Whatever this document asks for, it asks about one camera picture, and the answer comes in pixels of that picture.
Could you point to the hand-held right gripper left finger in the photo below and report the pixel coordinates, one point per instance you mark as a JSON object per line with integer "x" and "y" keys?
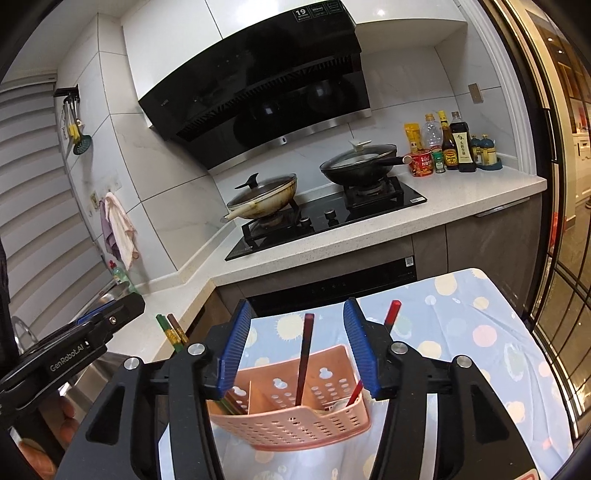
{"x": 234, "y": 350}

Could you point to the glass wok lid white knob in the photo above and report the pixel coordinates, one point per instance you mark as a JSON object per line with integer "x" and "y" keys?
{"x": 358, "y": 154}

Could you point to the black built-in oven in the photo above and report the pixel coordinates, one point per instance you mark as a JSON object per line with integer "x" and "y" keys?
{"x": 332, "y": 286}

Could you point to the brown sauce bottle yellow cap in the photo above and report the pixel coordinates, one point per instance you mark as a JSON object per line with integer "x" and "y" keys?
{"x": 446, "y": 141}

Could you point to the wall socket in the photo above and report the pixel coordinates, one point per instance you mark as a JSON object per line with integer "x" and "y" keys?
{"x": 474, "y": 92}

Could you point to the red instant noodle cup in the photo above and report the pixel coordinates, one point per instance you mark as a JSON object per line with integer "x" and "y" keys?
{"x": 421, "y": 165}

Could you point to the speckled kitchen counter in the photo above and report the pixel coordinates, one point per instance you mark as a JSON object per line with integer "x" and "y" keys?
{"x": 461, "y": 196}

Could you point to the teal slotted skimmer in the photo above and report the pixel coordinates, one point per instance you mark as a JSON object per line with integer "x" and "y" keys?
{"x": 83, "y": 145}

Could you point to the red chopstick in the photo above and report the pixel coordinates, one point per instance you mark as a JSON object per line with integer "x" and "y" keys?
{"x": 392, "y": 314}

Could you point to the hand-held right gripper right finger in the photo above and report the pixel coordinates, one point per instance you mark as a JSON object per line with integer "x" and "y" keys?
{"x": 360, "y": 350}

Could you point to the yellow condiment packet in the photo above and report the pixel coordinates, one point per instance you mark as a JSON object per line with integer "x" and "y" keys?
{"x": 412, "y": 137}

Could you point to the green chopstick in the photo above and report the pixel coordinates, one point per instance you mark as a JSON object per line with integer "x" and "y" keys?
{"x": 162, "y": 324}

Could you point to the green dish soap bottle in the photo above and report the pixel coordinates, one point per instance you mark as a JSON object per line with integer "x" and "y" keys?
{"x": 120, "y": 276}

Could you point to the black wall utensil rail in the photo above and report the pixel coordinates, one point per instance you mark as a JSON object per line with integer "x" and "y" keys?
{"x": 67, "y": 91}

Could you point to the person's left hand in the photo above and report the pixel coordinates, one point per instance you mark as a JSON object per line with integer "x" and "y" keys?
{"x": 70, "y": 415}

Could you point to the blue polka dot tablecloth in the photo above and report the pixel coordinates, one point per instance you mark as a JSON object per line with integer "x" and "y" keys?
{"x": 461, "y": 346}

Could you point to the chrome faucet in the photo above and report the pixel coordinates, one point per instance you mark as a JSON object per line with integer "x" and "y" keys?
{"x": 22, "y": 334}

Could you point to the clear plastic bottle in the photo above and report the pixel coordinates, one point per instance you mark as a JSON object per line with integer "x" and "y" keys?
{"x": 432, "y": 133}

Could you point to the white hanging towel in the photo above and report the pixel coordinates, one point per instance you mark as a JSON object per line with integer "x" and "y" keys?
{"x": 121, "y": 226}

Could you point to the black framed glass door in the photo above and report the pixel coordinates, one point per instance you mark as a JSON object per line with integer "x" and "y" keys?
{"x": 554, "y": 184}

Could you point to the black gas stove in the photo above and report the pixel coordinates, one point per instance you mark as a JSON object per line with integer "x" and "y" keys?
{"x": 332, "y": 217}

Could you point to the yellow hanging utensil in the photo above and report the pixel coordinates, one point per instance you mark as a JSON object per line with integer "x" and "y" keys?
{"x": 73, "y": 130}

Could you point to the purple hanging towel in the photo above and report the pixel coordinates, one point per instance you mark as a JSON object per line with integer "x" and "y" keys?
{"x": 108, "y": 230}

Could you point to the beige wok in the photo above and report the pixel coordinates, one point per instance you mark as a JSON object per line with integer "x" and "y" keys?
{"x": 268, "y": 207}

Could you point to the dark maroon chopstick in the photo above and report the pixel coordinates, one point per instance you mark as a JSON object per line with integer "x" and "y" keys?
{"x": 304, "y": 360}

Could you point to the brown chopstick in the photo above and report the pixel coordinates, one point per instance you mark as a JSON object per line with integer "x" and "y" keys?
{"x": 175, "y": 325}

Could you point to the small green cap jar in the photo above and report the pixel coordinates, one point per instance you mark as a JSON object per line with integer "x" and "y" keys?
{"x": 438, "y": 163}

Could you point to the glass wok lid black knob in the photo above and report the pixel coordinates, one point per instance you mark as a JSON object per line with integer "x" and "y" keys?
{"x": 261, "y": 189}

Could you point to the seasoning jar set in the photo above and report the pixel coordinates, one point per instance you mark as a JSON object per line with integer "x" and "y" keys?
{"x": 487, "y": 153}

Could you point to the black range hood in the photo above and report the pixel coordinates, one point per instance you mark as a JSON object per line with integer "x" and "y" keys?
{"x": 254, "y": 92}

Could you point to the white window blind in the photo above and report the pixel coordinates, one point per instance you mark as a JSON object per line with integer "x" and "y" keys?
{"x": 41, "y": 207}

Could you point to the black wok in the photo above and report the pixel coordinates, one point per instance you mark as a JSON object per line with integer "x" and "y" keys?
{"x": 364, "y": 175}

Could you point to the pink perforated utensil holder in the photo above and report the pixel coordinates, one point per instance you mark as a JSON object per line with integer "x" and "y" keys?
{"x": 286, "y": 424}

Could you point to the stainless steel sink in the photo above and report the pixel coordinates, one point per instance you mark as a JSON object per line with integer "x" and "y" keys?
{"x": 92, "y": 374}

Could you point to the white ceramic spoon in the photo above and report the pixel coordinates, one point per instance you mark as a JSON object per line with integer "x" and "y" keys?
{"x": 337, "y": 407}

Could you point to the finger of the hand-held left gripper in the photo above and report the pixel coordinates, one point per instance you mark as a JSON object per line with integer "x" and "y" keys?
{"x": 117, "y": 311}

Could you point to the dark soy sauce bottle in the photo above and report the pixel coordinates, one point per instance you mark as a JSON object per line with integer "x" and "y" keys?
{"x": 462, "y": 145}

